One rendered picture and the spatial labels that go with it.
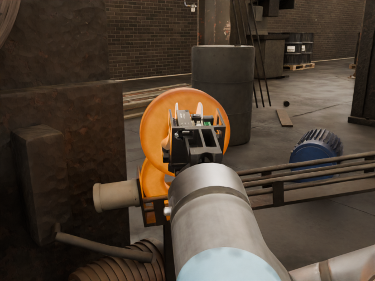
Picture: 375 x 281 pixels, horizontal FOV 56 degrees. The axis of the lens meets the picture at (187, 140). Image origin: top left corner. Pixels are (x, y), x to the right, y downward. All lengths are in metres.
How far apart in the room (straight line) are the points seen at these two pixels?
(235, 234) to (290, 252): 1.50
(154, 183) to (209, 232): 0.41
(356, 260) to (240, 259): 0.14
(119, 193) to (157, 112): 0.22
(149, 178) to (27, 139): 0.24
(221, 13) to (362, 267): 4.47
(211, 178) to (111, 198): 0.38
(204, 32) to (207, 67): 1.85
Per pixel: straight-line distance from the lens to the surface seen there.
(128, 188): 0.73
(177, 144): 0.46
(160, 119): 0.58
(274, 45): 8.39
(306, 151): 2.35
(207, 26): 4.93
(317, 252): 1.86
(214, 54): 3.11
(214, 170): 0.39
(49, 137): 0.75
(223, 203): 0.35
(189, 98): 0.58
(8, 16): 0.71
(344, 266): 0.40
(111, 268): 0.78
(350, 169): 0.82
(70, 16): 0.92
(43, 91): 0.84
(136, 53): 8.21
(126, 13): 8.09
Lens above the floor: 0.99
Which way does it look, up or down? 17 degrees down
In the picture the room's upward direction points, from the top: straight up
